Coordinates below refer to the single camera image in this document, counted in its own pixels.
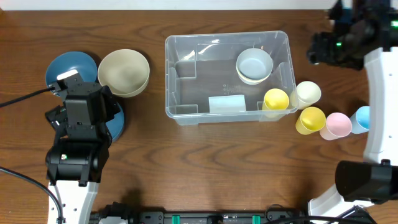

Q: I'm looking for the white cup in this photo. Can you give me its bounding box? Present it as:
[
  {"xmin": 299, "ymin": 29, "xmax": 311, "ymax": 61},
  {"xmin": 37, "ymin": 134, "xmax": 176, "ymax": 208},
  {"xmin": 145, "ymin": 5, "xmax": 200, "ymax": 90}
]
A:
[{"xmin": 289, "ymin": 81, "xmax": 322, "ymax": 110}]

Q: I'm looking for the light blue cup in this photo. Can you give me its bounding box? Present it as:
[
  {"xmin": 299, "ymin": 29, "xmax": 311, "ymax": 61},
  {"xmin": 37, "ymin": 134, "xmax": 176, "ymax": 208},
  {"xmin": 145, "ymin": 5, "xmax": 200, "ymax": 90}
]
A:
[{"xmin": 350, "ymin": 106, "xmax": 370, "ymax": 134}]

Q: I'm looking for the yellow cup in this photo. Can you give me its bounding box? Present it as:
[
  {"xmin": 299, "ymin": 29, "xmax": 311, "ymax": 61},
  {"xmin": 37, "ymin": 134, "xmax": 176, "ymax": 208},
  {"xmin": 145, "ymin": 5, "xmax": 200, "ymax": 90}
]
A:
[
  {"xmin": 295, "ymin": 106, "xmax": 326, "ymax": 135},
  {"xmin": 261, "ymin": 88, "xmax": 290, "ymax": 121}
]

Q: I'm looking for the grey bowl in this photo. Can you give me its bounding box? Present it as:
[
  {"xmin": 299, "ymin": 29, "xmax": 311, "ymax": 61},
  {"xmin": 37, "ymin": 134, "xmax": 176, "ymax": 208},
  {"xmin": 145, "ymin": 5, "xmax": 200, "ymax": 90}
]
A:
[{"xmin": 236, "ymin": 48, "xmax": 274, "ymax": 82}]

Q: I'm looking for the white bowl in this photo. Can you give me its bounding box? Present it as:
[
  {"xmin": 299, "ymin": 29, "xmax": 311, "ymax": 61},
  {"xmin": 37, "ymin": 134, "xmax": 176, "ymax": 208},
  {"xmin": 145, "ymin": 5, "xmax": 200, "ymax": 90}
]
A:
[{"xmin": 239, "ymin": 76, "xmax": 267, "ymax": 85}]

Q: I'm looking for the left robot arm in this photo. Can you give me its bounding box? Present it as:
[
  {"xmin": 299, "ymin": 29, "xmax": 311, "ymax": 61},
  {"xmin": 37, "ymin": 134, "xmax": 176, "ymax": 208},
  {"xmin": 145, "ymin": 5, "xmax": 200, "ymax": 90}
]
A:
[{"xmin": 45, "ymin": 70, "xmax": 121, "ymax": 223}]

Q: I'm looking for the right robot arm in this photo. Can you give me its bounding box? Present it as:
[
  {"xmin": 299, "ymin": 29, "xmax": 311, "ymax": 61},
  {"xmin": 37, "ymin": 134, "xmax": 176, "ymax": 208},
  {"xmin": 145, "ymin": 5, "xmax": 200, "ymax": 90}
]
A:
[{"xmin": 307, "ymin": 0, "xmax": 397, "ymax": 223}]

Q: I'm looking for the dark blue plate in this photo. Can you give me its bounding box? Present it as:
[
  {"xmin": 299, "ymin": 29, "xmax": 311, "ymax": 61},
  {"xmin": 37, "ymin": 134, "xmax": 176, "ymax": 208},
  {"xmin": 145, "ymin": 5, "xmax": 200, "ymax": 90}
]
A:
[
  {"xmin": 45, "ymin": 51, "xmax": 98, "ymax": 85},
  {"xmin": 106, "ymin": 104, "xmax": 125, "ymax": 142}
]

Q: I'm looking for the beige bowl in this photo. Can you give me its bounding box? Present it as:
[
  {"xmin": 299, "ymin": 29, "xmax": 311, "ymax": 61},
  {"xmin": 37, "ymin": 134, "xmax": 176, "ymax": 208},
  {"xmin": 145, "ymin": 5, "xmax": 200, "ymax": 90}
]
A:
[{"xmin": 97, "ymin": 49, "xmax": 150, "ymax": 98}]

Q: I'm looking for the pink cup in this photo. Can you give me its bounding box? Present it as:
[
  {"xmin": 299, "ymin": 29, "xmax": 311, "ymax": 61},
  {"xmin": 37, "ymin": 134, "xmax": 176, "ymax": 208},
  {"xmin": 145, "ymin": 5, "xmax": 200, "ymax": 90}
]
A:
[{"xmin": 320, "ymin": 113, "xmax": 352, "ymax": 141}]

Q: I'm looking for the clear plastic storage bin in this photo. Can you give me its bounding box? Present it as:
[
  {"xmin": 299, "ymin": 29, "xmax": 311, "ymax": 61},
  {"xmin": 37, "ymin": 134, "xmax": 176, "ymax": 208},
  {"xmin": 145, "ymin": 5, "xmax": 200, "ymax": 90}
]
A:
[{"xmin": 165, "ymin": 30, "xmax": 298, "ymax": 126}]

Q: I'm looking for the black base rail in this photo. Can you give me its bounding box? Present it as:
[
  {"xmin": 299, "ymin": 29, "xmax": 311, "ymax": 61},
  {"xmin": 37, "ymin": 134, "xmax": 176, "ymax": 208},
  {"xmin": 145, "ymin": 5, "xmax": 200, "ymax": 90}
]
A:
[{"xmin": 90, "ymin": 201, "xmax": 377, "ymax": 224}]

